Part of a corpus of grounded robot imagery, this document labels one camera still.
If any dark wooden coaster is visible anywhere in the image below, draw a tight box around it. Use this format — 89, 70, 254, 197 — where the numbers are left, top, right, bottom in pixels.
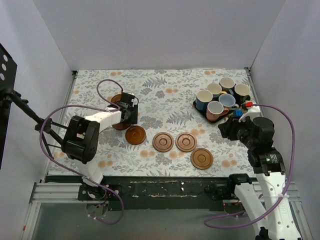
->
125, 126, 146, 145

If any blue mug white inside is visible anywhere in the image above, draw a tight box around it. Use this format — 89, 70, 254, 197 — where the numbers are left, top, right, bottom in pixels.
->
195, 90, 213, 111

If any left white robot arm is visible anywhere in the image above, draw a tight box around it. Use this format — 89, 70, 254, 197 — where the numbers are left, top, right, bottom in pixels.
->
61, 92, 138, 200

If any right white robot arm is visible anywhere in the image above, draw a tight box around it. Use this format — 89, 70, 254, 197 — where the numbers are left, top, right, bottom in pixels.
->
218, 116, 302, 240

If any blue toy block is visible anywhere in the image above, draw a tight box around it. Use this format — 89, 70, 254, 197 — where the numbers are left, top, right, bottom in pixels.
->
233, 109, 244, 117

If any pink floral mug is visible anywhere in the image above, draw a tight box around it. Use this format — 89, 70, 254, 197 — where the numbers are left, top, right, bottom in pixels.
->
206, 101, 229, 122

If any light blue mug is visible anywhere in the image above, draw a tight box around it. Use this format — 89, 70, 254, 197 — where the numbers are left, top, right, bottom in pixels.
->
218, 93, 239, 110

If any black tray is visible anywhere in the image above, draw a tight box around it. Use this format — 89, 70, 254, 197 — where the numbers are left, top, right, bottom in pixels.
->
193, 90, 251, 124

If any black mug white inside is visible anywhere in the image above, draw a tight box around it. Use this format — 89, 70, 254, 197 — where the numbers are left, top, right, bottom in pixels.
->
234, 83, 251, 105

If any cream mug back left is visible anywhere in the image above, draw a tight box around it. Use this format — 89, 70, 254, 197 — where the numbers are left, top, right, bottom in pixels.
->
207, 83, 222, 96

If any green mug back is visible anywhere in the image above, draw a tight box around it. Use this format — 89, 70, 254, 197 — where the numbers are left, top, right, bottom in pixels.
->
219, 76, 236, 92

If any floral table mat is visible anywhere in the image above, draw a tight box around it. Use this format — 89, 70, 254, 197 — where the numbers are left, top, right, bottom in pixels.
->
62, 69, 254, 177

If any black tripod stand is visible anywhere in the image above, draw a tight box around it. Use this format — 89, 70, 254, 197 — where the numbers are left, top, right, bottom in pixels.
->
9, 90, 67, 145

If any black perforated panel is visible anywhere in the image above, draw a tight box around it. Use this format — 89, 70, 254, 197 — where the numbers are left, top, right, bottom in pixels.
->
0, 44, 18, 164

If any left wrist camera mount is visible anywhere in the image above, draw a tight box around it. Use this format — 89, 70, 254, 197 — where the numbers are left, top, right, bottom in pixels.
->
129, 93, 139, 106

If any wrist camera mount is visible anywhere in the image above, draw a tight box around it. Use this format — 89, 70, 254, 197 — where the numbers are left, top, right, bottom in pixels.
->
129, 93, 139, 106
238, 101, 261, 123

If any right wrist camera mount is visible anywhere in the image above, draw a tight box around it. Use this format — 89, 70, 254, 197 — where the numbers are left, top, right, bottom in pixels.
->
238, 101, 261, 123

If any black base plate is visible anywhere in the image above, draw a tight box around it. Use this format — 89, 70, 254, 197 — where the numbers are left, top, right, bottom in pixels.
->
77, 176, 251, 213

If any aluminium frame rail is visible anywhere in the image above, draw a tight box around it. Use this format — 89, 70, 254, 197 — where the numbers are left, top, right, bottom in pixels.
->
20, 182, 99, 240

